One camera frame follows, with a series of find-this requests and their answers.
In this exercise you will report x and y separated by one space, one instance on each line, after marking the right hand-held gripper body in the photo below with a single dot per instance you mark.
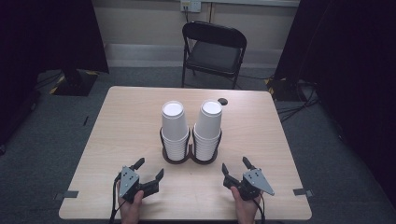
257 182

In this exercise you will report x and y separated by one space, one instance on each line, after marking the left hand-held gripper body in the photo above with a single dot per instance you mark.
129 182

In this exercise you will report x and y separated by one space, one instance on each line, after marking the black double cup holder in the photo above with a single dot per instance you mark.
189 155

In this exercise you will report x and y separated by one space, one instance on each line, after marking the stack of white cups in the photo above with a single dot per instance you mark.
209 124
173 124

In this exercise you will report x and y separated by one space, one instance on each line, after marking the person's right hand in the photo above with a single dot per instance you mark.
247 211

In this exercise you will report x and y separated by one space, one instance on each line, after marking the person's left hand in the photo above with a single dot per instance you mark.
130 213

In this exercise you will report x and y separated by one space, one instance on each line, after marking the grey tape piece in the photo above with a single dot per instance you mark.
70 194
302 192

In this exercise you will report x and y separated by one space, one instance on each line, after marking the black table grommet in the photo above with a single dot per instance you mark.
222 101

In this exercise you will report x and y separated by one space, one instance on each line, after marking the small black floor item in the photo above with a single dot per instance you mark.
85 121

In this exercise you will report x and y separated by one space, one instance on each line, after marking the black stand base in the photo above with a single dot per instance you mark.
281 90
76 84

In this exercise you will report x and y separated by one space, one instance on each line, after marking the black folding chair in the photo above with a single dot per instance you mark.
214 57

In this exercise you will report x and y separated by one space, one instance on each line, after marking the dark curtain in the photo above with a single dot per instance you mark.
351 77
37 46

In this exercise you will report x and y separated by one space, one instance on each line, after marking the white wall outlet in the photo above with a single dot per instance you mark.
190 5

